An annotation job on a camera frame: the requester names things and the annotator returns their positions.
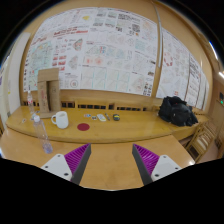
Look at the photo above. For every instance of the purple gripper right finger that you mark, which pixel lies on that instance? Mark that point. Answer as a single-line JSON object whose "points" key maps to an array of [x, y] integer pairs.
{"points": [[151, 166]]}

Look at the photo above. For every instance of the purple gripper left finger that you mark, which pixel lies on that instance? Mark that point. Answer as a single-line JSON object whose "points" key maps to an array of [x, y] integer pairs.
{"points": [[71, 166]]}

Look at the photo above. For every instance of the clear plastic water bottle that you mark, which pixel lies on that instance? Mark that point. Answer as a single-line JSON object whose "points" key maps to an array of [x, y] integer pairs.
{"points": [[42, 135]]}

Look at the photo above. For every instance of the red round coaster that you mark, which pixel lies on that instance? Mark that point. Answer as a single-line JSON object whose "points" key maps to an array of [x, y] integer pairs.
{"points": [[83, 126]]}

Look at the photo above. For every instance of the white ceramic mug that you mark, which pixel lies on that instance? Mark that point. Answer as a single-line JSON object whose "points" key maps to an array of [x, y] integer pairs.
{"points": [[60, 119]]}

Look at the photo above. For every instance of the dark round tape measure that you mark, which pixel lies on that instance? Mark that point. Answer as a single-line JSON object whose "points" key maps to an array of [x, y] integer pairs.
{"points": [[116, 117]]}

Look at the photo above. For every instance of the black backpack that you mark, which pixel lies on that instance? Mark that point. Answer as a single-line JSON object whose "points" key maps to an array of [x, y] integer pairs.
{"points": [[177, 112]]}

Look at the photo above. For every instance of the wooden chair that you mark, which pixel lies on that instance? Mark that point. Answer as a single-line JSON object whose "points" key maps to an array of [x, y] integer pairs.
{"points": [[202, 146]]}

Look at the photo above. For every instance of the small clear bottle behind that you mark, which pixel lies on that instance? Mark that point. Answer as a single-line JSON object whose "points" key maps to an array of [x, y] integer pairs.
{"points": [[30, 102]]}

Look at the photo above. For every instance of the brown cardboard box stand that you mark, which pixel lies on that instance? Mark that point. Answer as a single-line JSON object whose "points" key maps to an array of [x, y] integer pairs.
{"points": [[48, 92]]}

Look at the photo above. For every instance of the poster wall right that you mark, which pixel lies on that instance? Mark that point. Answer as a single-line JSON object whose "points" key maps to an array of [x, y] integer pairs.
{"points": [[181, 74]]}

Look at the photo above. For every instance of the large poster wall left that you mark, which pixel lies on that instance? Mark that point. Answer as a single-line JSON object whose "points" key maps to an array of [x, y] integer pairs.
{"points": [[96, 49]]}

